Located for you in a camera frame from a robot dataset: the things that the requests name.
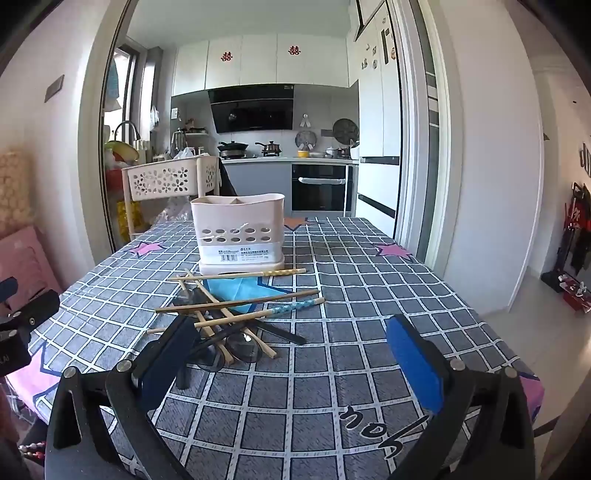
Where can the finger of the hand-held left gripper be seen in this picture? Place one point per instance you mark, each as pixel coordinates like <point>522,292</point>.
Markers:
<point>7,288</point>
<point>37,309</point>

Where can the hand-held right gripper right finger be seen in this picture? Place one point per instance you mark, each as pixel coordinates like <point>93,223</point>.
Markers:
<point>411,364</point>

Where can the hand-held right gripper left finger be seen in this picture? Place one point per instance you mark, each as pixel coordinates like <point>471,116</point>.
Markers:
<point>161,364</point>

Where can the light wooden chopstick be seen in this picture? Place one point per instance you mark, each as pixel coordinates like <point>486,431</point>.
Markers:
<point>184,287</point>
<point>263,345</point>

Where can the yellow patterned chopstick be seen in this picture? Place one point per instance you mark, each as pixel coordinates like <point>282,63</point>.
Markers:
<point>240,275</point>

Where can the blue dotted chopstick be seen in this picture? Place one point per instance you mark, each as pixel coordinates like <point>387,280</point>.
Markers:
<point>295,306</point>

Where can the brown wooden chopstick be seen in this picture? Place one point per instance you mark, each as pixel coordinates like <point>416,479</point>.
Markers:
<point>277,297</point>

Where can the pale pink utensil holder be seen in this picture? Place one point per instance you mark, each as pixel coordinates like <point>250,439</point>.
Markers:
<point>238,217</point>

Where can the pink cushion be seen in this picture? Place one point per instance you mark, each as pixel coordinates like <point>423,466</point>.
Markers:
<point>25,258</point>

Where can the grey checked tablecloth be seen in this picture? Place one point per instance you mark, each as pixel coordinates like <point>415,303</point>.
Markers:
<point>369,300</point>

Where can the beige fuzzy cushion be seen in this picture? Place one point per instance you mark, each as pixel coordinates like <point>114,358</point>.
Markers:
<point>14,189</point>

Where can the yellow bag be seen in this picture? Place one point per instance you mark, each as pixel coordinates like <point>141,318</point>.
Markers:
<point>127,217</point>

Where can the beige perforated plastic trolley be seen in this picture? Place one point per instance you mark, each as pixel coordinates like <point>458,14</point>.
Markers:
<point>157,180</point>

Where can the black built-in oven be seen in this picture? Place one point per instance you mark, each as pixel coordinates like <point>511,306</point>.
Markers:
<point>321,187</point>

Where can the chrome kitchen faucet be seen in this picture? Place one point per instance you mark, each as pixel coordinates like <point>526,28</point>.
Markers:
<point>125,127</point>

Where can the black standing rack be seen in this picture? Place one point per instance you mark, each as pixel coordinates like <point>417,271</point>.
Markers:
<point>575,230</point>

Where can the white plastic bag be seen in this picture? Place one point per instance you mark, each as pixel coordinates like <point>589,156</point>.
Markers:
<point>184,153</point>

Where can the white pot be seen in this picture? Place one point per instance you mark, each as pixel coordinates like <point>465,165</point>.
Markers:
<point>332,152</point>

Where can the black wok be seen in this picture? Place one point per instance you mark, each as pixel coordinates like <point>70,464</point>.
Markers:
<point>233,148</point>

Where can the dark cooking pot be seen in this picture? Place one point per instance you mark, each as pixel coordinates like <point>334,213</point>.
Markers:
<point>270,148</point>

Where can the round hanging strainer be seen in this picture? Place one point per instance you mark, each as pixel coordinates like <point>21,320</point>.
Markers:
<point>345,130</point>

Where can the white refrigerator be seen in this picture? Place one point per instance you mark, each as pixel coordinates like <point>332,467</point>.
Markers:
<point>376,115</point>

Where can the black range hood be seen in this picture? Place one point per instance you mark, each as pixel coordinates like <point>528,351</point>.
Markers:
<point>254,108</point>

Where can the red paper sticker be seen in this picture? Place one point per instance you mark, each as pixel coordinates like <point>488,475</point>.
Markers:
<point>293,50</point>
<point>226,56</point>

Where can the white upper kitchen cabinets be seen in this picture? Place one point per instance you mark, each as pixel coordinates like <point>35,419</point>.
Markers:
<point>258,62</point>

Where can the grey wall switch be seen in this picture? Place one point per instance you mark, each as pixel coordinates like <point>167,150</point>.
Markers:
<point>54,90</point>

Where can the dark wall decoration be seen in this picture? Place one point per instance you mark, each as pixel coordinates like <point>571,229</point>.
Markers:
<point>586,159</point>

